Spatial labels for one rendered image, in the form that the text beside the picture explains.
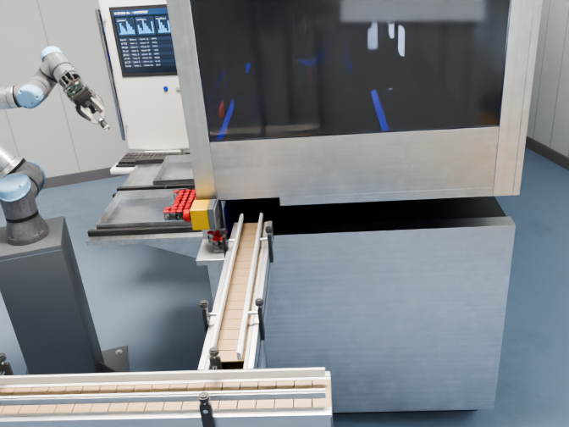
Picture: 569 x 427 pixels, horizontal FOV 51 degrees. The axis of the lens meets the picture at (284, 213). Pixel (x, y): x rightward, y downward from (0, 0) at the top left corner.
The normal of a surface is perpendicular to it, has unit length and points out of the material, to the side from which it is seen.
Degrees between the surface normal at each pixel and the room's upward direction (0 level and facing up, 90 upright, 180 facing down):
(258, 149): 90
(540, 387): 0
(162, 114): 90
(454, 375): 90
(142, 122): 90
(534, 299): 0
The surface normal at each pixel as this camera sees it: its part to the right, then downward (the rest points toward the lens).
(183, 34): -0.04, 0.47
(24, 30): 0.26, 0.43
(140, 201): -0.07, -0.88
